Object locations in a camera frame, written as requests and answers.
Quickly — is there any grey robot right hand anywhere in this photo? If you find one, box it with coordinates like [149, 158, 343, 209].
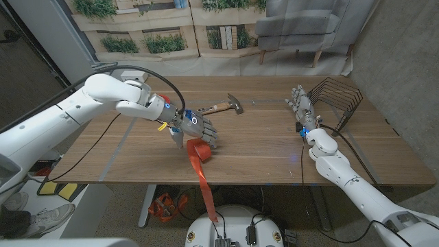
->
[285, 84, 322, 134]

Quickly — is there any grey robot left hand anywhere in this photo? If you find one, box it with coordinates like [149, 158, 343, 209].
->
[167, 108, 220, 150]

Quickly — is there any red satin ribbon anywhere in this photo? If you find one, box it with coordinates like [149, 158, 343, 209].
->
[186, 138, 220, 223]

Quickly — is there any printed room backdrop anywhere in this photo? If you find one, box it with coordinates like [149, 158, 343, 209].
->
[64, 0, 378, 77]

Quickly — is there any white power strip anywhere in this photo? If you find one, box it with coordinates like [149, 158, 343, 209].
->
[119, 70, 150, 83]

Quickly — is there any white table leg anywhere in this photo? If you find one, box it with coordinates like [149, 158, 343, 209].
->
[137, 184, 158, 228]

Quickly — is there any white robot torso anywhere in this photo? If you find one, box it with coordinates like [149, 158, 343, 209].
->
[185, 204, 285, 247]

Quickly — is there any black adapter on torso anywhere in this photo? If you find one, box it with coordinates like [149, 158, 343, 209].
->
[246, 225, 257, 246]

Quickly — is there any yellow and black floor pad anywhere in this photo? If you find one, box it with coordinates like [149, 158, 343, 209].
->
[36, 178, 88, 202]

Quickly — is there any grey sneaker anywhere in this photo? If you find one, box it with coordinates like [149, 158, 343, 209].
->
[20, 202, 76, 237]

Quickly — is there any wooden handled claw hammer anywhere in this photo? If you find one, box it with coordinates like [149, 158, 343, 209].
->
[197, 93, 244, 116]

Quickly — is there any black wire rack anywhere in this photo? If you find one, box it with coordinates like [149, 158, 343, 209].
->
[306, 77, 364, 132]

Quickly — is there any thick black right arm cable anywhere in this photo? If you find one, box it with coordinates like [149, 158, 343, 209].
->
[318, 123, 381, 191]

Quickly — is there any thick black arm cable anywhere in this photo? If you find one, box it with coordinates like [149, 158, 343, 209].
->
[318, 123, 381, 191]
[0, 64, 187, 134]

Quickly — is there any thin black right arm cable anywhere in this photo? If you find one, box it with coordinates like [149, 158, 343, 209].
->
[300, 137, 412, 247]

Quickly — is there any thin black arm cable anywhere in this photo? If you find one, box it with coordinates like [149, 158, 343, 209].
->
[300, 137, 412, 247]
[27, 113, 121, 185]

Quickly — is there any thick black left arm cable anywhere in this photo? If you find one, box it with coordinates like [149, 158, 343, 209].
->
[0, 64, 187, 134]

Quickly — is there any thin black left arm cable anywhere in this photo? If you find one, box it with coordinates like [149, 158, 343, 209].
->
[27, 113, 121, 185]

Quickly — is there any black torso cable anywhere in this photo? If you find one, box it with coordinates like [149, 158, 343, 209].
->
[176, 187, 228, 239]

